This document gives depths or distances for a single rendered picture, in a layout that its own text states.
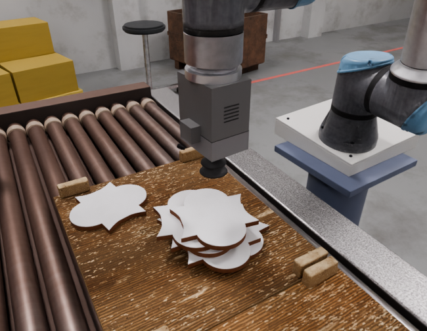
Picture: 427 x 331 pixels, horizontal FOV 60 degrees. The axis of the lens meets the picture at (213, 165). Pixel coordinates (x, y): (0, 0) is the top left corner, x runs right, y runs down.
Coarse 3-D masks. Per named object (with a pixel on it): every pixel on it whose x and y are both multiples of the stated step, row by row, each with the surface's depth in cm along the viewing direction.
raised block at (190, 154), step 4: (188, 148) 85; (192, 148) 85; (180, 152) 84; (184, 152) 83; (188, 152) 84; (192, 152) 84; (196, 152) 85; (180, 156) 84; (184, 156) 84; (188, 156) 84; (192, 156) 85; (196, 156) 86; (200, 156) 86; (180, 160) 85; (184, 160) 84; (188, 160) 85
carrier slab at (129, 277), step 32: (192, 160) 85; (160, 192) 75; (224, 192) 75; (64, 224) 66; (128, 224) 66; (96, 256) 60; (128, 256) 60; (160, 256) 60; (288, 256) 60; (96, 288) 54; (128, 288) 54; (160, 288) 54; (192, 288) 54; (224, 288) 54; (256, 288) 54; (128, 320) 50; (160, 320) 50; (192, 320) 50; (224, 320) 50
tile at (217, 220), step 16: (192, 192) 66; (208, 192) 66; (176, 208) 62; (192, 208) 62; (208, 208) 62; (224, 208) 62; (240, 208) 62; (192, 224) 59; (208, 224) 59; (224, 224) 59; (240, 224) 59; (256, 224) 60; (208, 240) 56; (224, 240) 56; (240, 240) 56
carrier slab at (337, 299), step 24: (288, 288) 54; (312, 288) 54; (336, 288) 54; (360, 288) 54; (264, 312) 51; (288, 312) 51; (312, 312) 51; (336, 312) 51; (360, 312) 51; (384, 312) 51
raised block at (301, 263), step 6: (312, 252) 57; (318, 252) 57; (324, 252) 57; (300, 258) 56; (306, 258) 56; (312, 258) 56; (318, 258) 56; (324, 258) 57; (294, 264) 56; (300, 264) 55; (306, 264) 55; (312, 264) 56; (294, 270) 56; (300, 270) 55; (300, 276) 56
